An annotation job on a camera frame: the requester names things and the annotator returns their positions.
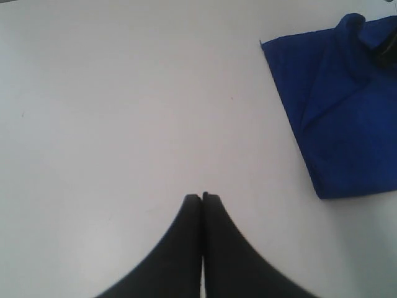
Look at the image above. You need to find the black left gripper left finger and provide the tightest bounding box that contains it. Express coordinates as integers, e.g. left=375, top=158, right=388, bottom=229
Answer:
left=99, top=194, right=202, bottom=298

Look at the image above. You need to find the blue towel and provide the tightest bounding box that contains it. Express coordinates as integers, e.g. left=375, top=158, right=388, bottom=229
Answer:
left=261, top=13, right=396, bottom=199

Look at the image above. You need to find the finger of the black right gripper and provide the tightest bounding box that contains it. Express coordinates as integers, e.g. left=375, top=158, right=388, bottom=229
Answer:
left=373, top=35, right=396, bottom=66

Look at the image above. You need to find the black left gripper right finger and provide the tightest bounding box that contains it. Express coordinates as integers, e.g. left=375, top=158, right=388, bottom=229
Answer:
left=202, top=192, right=312, bottom=297

